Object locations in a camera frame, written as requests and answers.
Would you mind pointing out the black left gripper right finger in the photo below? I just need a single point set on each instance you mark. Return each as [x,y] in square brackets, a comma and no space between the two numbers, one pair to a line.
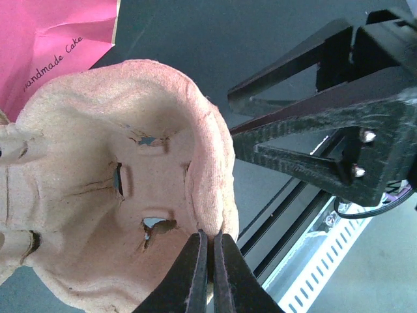
[235,287]

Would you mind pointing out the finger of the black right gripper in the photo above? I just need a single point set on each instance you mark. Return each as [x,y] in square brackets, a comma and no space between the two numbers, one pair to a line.
[349,140]
[293,62]

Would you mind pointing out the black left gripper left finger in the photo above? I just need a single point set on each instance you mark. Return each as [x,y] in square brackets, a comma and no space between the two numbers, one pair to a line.
[184,288]

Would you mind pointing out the white slotted cable rail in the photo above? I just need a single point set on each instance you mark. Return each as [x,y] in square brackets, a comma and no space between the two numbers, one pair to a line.
[321,266]

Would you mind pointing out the brown pulp cup carrier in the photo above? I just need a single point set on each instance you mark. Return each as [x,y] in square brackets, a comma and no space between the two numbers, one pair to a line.
[104,176]

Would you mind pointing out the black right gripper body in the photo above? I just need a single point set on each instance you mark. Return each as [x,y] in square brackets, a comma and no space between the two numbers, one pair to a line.
[387,39]

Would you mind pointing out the cream pink Cakes paper bag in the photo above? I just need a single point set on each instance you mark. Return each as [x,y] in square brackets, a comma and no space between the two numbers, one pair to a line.
[41,40]

